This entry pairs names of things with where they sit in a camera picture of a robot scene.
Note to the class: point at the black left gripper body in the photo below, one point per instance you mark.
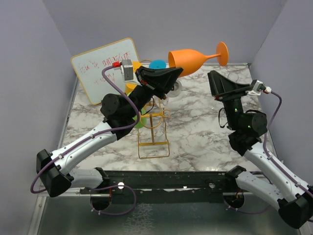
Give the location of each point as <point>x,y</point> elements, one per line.
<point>142,81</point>

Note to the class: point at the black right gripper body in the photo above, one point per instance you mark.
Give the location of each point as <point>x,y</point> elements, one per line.
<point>231,95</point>

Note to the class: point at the clear champagne flute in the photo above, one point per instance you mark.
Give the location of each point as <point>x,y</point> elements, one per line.
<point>233,77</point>

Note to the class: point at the blue plastic wine glass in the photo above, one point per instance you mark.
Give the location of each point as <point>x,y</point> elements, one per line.
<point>158,64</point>

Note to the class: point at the yellow plastic wine glass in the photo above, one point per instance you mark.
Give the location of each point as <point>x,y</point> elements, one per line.
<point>136,65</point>
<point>129,87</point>

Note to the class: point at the orange plastic wine glass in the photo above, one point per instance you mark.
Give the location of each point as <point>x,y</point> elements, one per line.
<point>192,60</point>

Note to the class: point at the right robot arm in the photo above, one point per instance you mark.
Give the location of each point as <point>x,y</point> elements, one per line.
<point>291,196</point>

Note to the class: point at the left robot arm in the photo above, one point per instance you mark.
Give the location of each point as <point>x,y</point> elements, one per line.
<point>121,112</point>

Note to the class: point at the clear tape roll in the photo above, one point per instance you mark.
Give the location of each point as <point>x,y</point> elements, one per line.
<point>175,90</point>

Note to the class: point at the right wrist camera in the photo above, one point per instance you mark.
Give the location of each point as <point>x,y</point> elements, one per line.
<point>257,87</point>

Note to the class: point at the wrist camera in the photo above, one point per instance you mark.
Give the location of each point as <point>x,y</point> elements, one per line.
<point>257,87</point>
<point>126,68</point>

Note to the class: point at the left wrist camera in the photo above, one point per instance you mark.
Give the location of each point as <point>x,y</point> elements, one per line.
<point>126,68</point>

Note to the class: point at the gold wire wine glass rack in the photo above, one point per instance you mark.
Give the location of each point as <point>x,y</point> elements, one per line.
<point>152,140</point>

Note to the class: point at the small whiteboard with yellow frame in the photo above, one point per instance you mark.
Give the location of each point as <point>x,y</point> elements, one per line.
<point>88,67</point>

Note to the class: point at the black front rail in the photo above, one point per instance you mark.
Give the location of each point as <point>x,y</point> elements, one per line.
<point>167,187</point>

